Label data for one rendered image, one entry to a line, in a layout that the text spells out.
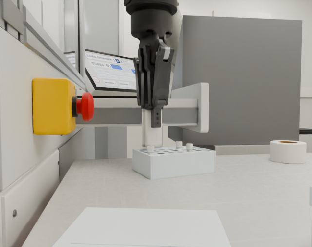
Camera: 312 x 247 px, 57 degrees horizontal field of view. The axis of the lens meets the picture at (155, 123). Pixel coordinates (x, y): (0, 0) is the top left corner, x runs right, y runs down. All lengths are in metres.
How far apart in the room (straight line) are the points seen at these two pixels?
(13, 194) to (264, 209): 0.27
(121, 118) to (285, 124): 0.55
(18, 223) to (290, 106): 0.83
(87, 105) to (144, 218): 0.19
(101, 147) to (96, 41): 0.98
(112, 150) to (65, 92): 1.32
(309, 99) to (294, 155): 4.77
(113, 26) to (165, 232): 2.22
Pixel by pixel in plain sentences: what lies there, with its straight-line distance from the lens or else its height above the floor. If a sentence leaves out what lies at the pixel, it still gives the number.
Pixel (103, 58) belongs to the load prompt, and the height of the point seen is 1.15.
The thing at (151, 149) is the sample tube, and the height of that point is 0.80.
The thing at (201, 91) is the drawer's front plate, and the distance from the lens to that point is 0.63.
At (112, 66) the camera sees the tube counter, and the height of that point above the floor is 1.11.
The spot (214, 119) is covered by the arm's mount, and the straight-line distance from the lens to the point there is 0.87.
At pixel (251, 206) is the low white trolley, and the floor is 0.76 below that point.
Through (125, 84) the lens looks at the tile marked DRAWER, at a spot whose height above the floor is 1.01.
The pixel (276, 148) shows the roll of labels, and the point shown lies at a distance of 0.65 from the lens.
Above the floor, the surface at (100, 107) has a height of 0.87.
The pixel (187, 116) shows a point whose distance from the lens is 0.64.
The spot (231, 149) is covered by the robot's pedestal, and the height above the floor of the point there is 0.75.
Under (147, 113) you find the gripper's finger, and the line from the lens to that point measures 0.50.
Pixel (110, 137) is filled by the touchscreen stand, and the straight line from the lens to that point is 1.66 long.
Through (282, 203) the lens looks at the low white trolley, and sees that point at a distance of 0.38.
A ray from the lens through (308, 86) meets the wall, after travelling 5.40.
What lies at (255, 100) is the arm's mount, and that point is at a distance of 0.92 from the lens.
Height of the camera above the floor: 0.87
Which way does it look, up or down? 3 degrees down
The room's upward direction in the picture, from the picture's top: straight up
